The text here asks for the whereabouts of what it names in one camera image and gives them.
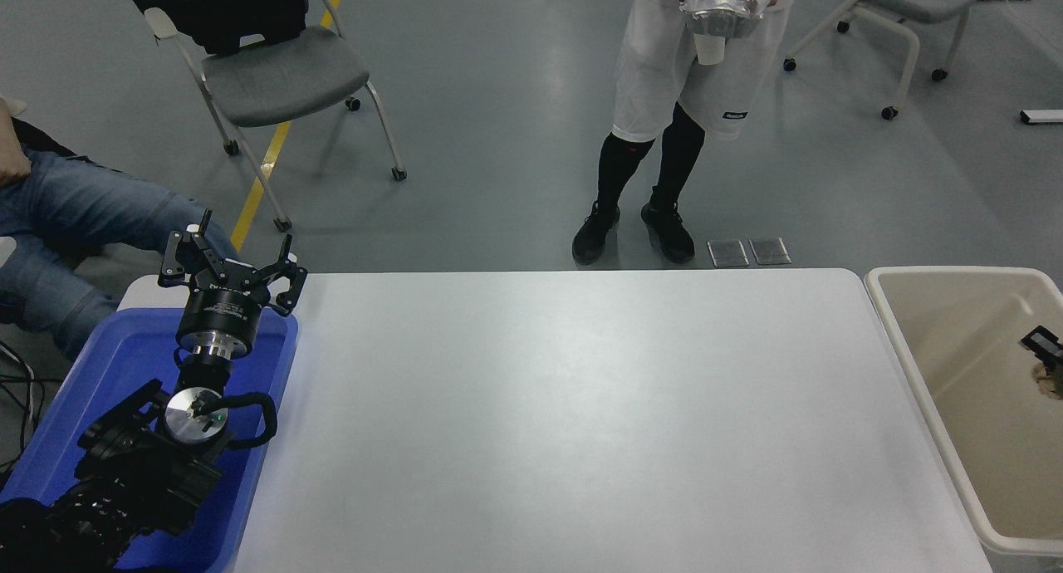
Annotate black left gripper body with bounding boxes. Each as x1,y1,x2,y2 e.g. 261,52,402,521
176,260,270,345

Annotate tan paper ball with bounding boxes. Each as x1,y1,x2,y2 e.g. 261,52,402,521
1032,361,1063,401

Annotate silver foil tray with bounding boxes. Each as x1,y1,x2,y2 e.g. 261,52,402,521
679,0,779,39

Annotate person's hand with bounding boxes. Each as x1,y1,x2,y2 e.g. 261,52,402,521
0,120,33,189

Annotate white side table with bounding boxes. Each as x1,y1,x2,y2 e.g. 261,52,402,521
116,272,196,312

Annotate large pale bin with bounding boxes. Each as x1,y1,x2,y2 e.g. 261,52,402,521
864,266,1063,557

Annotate blue plastic tray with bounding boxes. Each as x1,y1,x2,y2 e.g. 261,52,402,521
0,306,300,573

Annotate person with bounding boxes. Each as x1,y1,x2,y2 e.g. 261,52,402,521
0,95,238,362
571,0,798,265

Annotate black padded jacket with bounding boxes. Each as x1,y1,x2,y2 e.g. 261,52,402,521
114,0,310,56

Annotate black floor cables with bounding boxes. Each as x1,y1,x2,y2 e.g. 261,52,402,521
0,340,67,468

